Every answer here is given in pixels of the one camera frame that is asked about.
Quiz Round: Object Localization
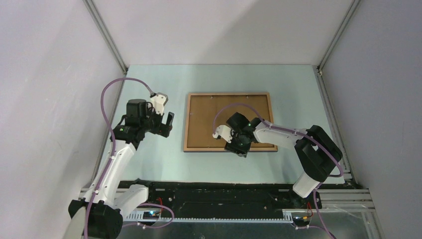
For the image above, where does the wooden picture frame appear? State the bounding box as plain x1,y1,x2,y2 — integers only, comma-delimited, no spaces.
183,92,279,153

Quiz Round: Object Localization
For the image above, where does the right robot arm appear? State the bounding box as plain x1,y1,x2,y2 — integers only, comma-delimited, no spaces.
212,113,344,208

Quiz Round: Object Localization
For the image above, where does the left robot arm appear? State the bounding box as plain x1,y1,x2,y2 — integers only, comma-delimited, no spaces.
68,94,174,239

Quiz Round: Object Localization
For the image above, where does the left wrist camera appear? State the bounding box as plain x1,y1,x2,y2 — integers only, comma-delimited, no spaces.
150,92,168,116

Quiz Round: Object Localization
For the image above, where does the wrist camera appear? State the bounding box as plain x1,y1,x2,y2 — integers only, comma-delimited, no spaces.
150,92,168,116
212,125,236,143

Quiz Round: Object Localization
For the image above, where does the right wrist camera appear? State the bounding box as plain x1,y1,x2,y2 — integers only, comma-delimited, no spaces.
212,125,236,143

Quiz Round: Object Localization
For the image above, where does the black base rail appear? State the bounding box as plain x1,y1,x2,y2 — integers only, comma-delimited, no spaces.
118,179,322,220

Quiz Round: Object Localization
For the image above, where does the aluminium base frame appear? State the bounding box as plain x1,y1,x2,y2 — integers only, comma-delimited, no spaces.
62,188,385,239

